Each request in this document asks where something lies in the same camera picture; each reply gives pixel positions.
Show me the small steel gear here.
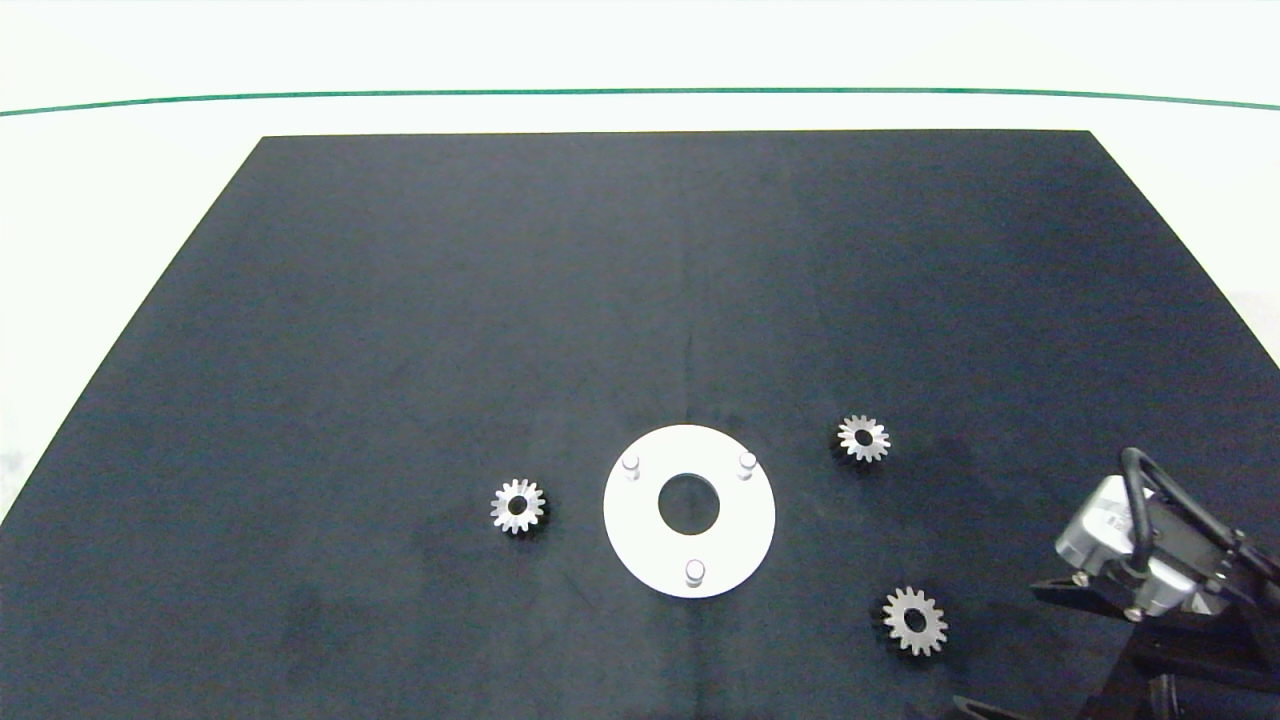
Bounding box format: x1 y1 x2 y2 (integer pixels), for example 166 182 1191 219
880 585 950 658
832 414 892 464
489 478 549 537

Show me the round white plate with pins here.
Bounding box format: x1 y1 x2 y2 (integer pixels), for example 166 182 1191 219
603 424 777 600

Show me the dark mat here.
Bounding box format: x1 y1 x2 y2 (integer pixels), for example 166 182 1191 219
0 130 1280 720

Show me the silver boxy wrist camera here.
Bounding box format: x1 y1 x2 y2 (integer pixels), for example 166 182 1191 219
1030 475 1217 623

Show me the black camera cable loop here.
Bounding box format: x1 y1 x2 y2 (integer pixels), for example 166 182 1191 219
1120 448 1251 581

